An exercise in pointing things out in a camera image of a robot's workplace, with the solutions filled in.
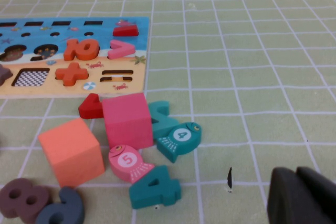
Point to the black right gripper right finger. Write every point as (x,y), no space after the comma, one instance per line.
(323,192)

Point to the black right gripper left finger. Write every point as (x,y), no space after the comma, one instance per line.
(286,200)

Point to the teal number four piece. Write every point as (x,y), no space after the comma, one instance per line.
(147,197)

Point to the teal number two piece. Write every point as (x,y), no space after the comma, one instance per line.
(164,127)

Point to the red number seven piece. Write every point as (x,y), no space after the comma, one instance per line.
(90,111)

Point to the dark blue number nine piece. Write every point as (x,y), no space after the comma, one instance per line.
(71,208)

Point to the pink greater-than sign piece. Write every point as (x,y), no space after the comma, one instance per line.
(128,47)

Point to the red minus sign piece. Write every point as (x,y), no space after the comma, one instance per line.
(126,31)

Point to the orange plus sign piece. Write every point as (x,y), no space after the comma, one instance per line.
(71,75)

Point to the wooden number shape puzzle board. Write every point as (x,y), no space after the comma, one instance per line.
(52,90)

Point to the orange number ten piece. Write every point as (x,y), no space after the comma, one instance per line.
(69,53)

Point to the brown number eight piece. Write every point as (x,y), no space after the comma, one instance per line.
(8,208)

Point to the teal wooden fish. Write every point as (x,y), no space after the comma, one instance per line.
(170,148)

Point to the green checkered tablecloth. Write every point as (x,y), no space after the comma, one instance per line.
(249,77)

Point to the pink wooden fish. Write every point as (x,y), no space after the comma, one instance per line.
(115,165)

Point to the magenta cube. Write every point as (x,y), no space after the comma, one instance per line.
(126,124)

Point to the orange cube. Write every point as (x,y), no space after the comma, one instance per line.
(71,155)

